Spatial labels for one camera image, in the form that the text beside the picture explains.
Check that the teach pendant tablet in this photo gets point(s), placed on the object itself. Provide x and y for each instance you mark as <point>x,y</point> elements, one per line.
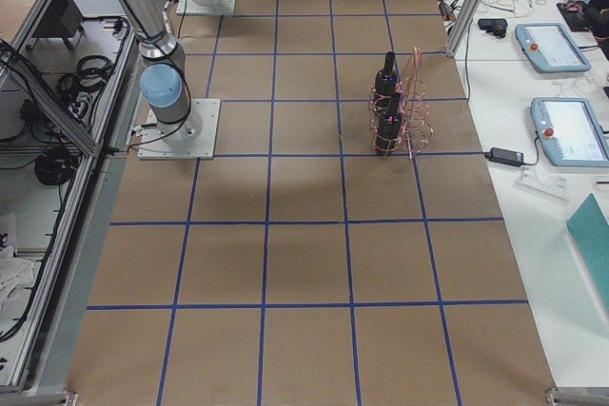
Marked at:
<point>550,48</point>
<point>570,134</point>

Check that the teal folder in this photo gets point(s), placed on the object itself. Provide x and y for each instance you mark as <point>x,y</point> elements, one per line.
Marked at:
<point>589,229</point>

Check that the black power adapter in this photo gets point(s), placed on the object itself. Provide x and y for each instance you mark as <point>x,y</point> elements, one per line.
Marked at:
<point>504,156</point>

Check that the white cloth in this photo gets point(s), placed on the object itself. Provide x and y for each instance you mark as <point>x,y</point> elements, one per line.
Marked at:
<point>17,274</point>

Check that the copper wire bottle basket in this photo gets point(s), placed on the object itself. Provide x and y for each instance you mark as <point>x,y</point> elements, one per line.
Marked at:
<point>416,131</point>

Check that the dark wine bottle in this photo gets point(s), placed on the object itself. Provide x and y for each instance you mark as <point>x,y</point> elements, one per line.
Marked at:
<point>385,84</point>
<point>389,126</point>

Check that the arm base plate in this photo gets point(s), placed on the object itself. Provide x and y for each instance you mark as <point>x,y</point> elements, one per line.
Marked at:
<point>195,139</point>
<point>206,7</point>

